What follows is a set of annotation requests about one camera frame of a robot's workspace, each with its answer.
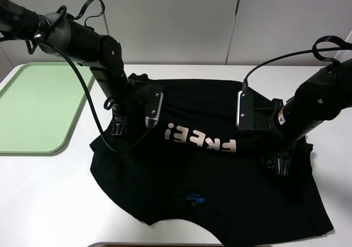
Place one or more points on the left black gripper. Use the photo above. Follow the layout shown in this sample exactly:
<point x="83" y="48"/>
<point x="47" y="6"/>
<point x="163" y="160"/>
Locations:
<point x="131" y="102"/>

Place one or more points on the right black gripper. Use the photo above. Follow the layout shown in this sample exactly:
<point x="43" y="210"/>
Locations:
<point x="277" y="150"/>

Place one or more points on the black short sleeve t-shirt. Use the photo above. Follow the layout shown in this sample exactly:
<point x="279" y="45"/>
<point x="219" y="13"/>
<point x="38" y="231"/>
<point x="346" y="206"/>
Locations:
<point x="196" y="166"/>

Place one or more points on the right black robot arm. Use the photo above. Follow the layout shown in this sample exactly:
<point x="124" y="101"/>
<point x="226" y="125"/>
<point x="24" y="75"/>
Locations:
<point x="282" y="126"/>

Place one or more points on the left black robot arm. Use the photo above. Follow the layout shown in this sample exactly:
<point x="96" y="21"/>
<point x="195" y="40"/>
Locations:
<point x="59" y="34"/>

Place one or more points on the light green plastic tray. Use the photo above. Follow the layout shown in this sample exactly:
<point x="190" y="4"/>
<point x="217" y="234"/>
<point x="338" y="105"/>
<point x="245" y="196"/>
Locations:
<point x="39" y="108"/>

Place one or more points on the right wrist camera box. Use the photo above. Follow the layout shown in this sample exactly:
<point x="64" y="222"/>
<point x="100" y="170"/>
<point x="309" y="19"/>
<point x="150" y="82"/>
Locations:
<point x="249" y="118"/>

